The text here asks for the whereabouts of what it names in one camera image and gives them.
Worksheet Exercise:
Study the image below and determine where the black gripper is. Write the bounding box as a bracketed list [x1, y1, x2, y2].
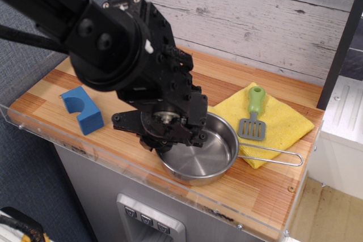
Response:
[112, 45, 208, 153]

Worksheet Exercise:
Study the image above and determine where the white plastic box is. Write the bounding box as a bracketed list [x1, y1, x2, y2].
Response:
[307, 76, 362, 199]

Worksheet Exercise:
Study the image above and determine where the yellow folded cloth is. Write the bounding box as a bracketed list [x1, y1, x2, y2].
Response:
[208, 82, 315, 169]

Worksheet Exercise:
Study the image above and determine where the stainless steel pot with handle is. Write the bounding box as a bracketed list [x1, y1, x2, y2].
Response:
[156, 113, 304, 186]

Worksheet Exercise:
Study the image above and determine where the clear acrylic table guard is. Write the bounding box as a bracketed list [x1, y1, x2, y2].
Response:
[1, 52, 323, 241]

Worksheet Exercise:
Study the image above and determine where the grey cabinet front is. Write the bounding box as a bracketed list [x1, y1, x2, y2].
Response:
[55, 145, 258, 241]

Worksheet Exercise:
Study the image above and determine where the blue wooden arch block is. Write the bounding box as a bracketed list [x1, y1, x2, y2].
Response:
[61, 86, 104, 135]

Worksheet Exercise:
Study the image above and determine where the green handled grey spatula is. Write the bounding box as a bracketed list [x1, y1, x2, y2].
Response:
[238, 86, 266, 141]

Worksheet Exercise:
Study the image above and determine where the dark right vertical post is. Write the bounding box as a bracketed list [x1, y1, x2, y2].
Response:
[316, 0, 362, 110]

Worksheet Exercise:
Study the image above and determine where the black braided cable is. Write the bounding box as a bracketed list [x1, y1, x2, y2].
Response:
[0, 215, 46, 242]

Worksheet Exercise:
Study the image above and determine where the silver button panel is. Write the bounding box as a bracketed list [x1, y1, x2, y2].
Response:
[116, 193, 187, 241]

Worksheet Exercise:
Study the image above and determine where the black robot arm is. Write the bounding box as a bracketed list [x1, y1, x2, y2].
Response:
[3, 0, 208, 152]

